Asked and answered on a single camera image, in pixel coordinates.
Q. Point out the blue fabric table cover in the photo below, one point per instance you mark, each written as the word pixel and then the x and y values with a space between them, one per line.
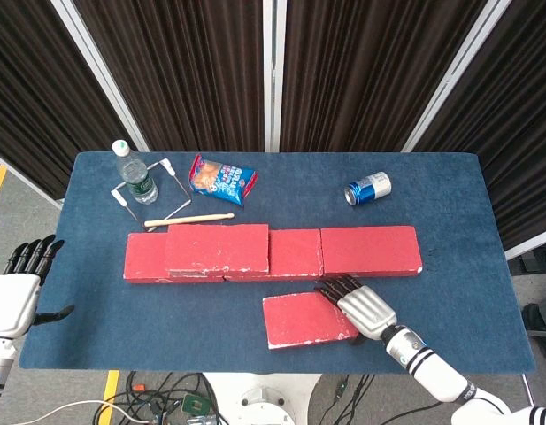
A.
pixel 122 327

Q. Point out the wooden drumstick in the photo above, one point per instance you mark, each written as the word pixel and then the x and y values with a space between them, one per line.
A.
pixel 188 219

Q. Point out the blue red snack bag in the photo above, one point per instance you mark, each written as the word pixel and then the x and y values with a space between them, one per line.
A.
pixel 219 179

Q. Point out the clear plastic water bottle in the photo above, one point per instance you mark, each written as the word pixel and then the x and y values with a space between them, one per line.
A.
pixel 137 181

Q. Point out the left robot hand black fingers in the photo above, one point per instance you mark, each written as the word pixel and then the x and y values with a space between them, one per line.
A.
pixel 11 301

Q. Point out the white partition frame post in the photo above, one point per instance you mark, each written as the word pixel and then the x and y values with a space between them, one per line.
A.
pixel 272 75
pixel 25 177
pixel 455 75
pixel 102 79
pixel 531 249

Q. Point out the blue silver soda can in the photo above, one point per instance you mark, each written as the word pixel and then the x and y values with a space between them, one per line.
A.
pixel 370 188

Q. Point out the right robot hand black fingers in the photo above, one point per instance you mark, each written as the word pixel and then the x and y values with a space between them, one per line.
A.
pixel 367 312

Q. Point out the green circuit board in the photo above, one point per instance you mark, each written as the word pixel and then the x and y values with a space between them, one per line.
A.
pixel 195 404

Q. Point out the red brick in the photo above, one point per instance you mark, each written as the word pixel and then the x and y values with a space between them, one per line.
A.
pixel 370 250
pixel 294 252
pixel 144 259
pixel 299 321
pixel 215 248

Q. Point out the black equipment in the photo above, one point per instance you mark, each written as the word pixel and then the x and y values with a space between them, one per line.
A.
pixel 540 319

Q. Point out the dark brown pleated curtain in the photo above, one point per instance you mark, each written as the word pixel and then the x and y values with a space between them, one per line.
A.
pixel 365 66
pixel 188 66
pixel 33 88
pixel 529 110

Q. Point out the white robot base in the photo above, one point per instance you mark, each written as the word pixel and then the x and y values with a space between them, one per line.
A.
pixel 263 398

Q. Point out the left robot arm silver white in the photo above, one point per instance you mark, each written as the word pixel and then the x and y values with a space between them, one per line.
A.
pixel 0 358

